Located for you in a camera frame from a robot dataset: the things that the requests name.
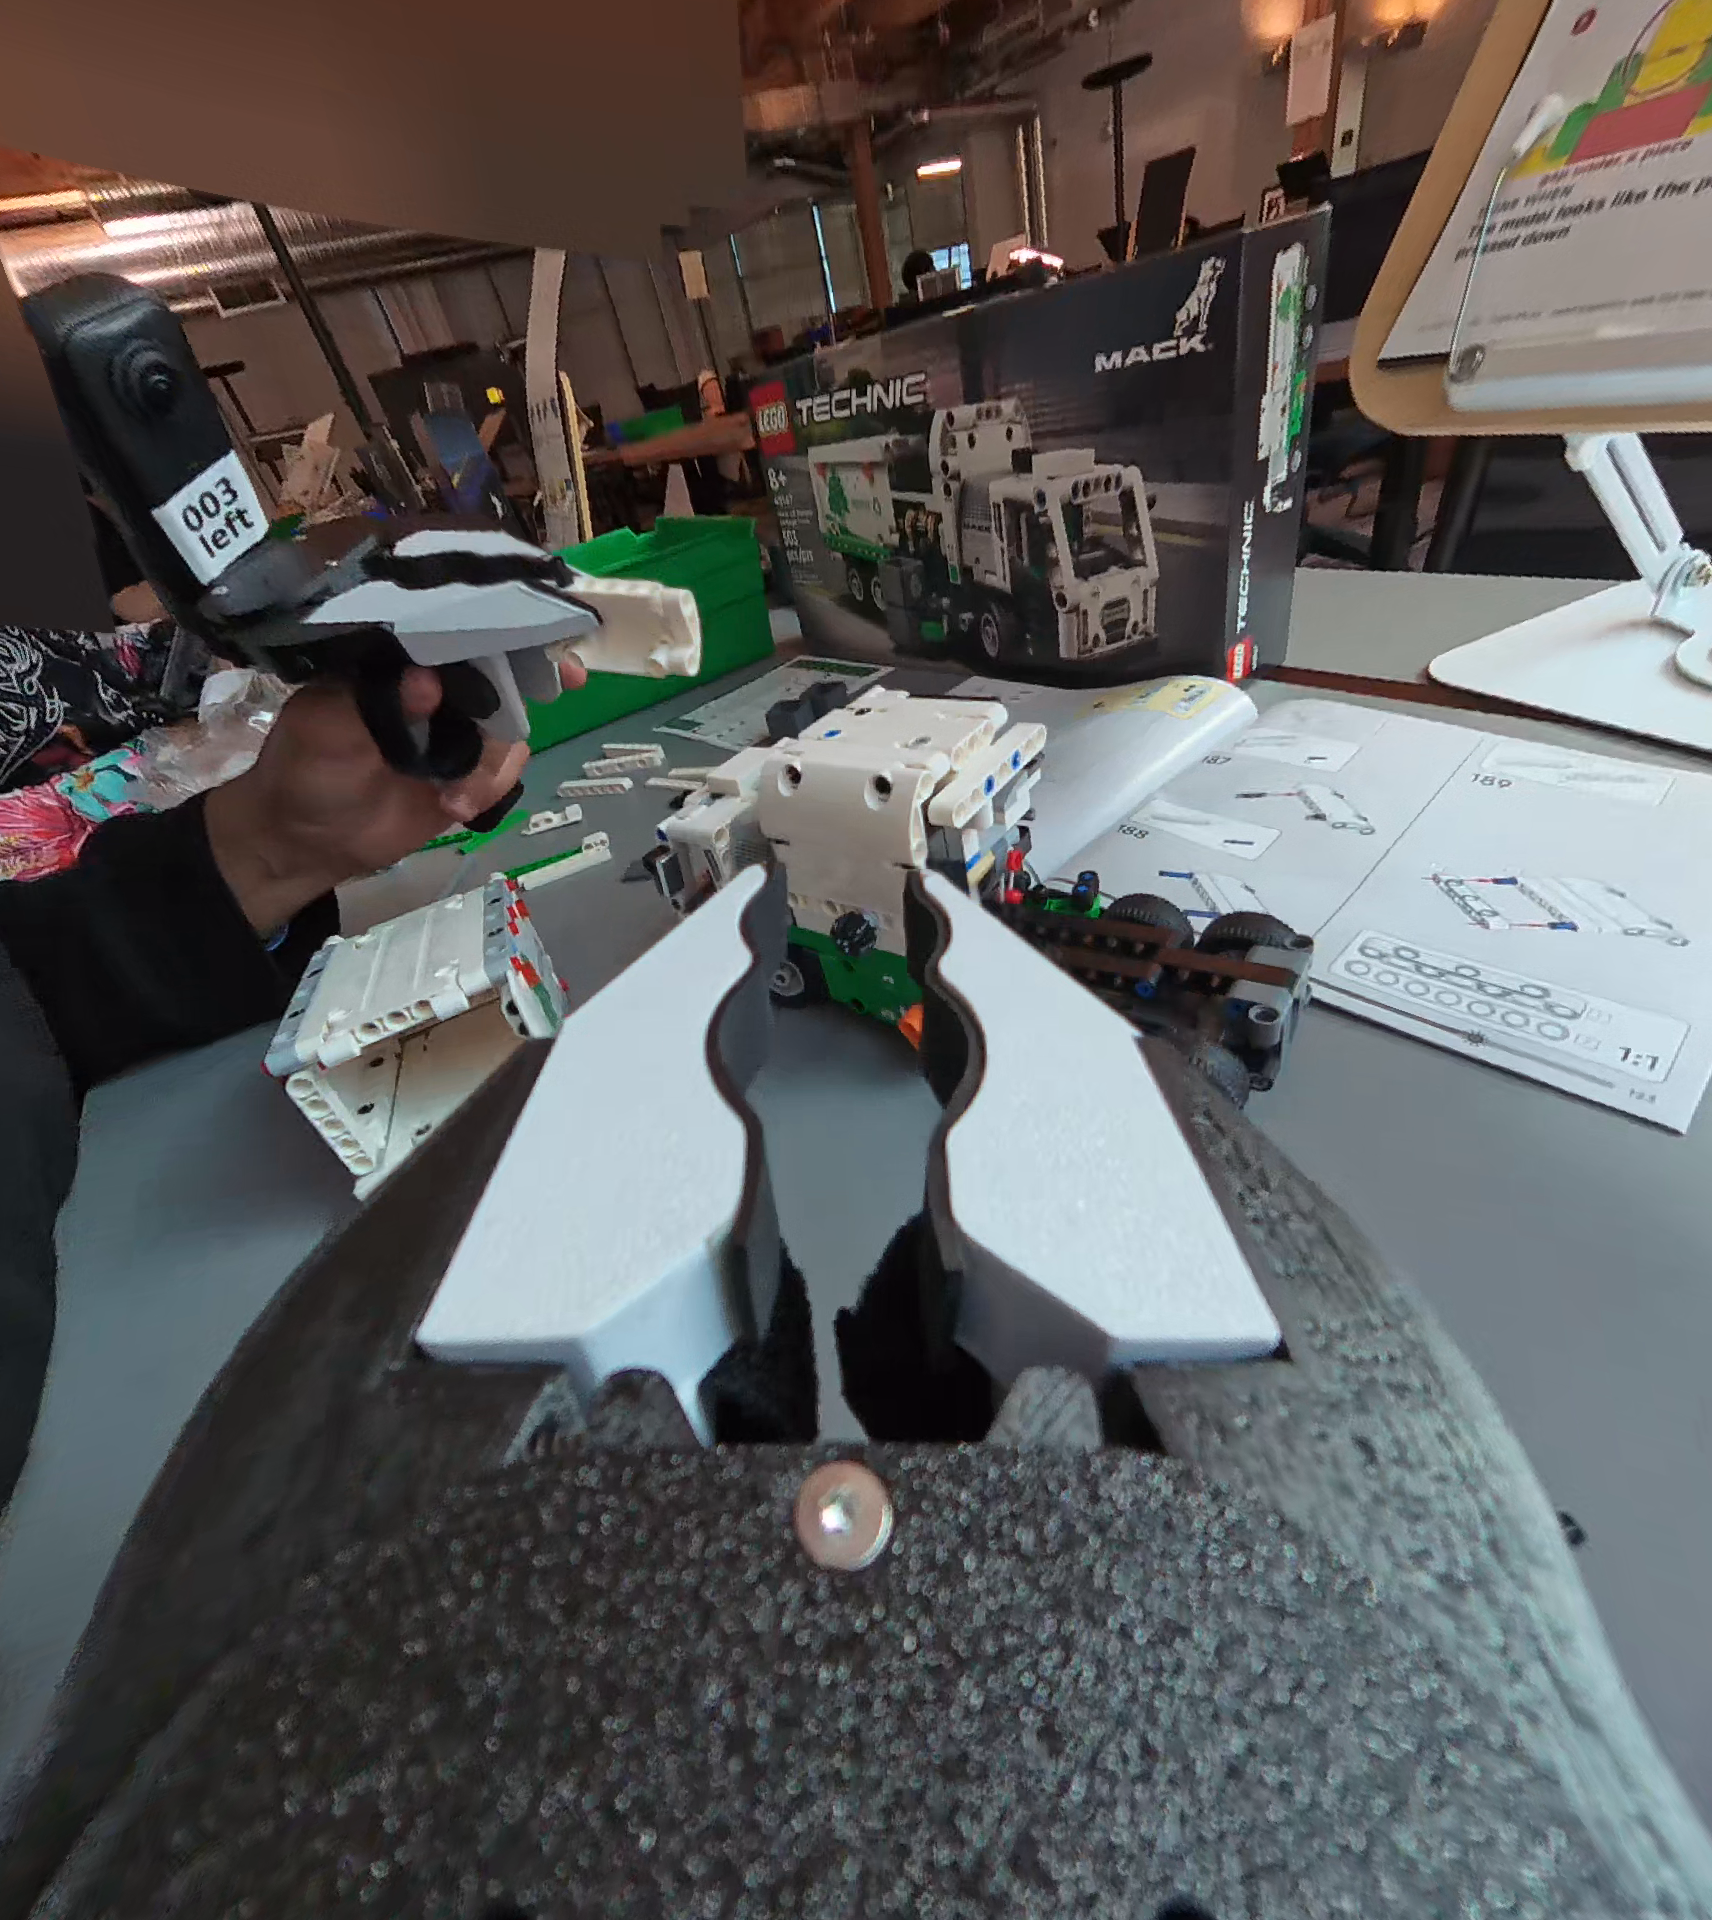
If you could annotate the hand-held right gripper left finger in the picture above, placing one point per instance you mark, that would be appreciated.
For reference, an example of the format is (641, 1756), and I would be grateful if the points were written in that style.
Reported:
(600, 1201)

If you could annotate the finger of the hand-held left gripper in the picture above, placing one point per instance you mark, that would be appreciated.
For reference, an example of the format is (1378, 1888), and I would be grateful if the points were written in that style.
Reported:
(451, 619)
(475, 563)

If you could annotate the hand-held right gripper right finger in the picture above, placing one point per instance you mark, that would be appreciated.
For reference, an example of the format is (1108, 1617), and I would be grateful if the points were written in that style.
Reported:
(1081, 1201)

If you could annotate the white curved lego panel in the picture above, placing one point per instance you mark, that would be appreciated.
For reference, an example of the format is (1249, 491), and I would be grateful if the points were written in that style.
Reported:
(639, 630)

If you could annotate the white lego panel assembly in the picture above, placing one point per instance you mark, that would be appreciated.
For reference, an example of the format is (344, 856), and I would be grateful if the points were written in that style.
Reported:
(390, 974)

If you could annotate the green lego bar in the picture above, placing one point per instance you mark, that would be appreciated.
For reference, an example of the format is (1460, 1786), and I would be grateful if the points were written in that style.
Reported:
(475, 840)

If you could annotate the white lego beam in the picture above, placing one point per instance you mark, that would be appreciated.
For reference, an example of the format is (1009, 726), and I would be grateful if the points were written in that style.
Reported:
(637, 755)
(681, 783)
(609, 786)

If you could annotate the green and white lego plates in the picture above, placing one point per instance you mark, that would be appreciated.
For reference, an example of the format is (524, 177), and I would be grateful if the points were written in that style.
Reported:
(559, 866)

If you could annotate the lego sticker sheet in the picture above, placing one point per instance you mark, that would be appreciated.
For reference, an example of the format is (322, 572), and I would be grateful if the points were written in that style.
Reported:
(714, 712)

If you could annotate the dark grey lego block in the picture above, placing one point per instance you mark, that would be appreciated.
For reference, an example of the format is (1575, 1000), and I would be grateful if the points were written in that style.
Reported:
(786, 711)
(822, 694)

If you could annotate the white and green lego truck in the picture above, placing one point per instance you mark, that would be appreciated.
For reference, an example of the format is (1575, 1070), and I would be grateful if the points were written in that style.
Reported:
(857, 780)

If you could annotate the dark lego set box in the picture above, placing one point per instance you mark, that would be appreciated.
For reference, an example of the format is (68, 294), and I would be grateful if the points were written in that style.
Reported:
(1097, 450)

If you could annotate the person's left hand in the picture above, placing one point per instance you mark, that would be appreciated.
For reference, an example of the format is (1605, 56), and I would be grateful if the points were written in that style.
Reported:
(317, 794)

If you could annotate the white hanging banner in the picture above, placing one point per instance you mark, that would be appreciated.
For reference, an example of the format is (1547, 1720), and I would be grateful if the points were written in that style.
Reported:
(546, 391)

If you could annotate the clear plastic bag white label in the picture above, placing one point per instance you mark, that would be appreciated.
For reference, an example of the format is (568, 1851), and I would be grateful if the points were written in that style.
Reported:
(235, 704)

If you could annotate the green plastic bin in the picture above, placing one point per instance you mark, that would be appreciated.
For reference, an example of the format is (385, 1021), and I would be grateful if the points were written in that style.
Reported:
(728, 601)

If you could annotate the black cloth with white print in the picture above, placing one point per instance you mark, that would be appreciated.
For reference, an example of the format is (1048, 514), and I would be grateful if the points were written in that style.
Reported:
(1, 674)

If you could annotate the floral printed cloth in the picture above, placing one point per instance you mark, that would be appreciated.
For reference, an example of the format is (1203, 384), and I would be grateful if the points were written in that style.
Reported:
(47, 819)

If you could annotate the open instruction booklet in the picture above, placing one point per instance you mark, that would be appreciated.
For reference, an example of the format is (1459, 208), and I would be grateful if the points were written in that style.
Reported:
(1547, 840)

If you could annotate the white tablet stand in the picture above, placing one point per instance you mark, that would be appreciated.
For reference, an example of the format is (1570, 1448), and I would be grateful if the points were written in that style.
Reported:
(1591, 661)

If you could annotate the black monitor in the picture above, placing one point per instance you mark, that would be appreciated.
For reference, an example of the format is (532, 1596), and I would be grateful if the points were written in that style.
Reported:
(1165, 203)

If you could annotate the white lego bracket piece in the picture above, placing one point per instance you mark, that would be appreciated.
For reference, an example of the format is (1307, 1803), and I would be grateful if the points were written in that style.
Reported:
(554, 823)

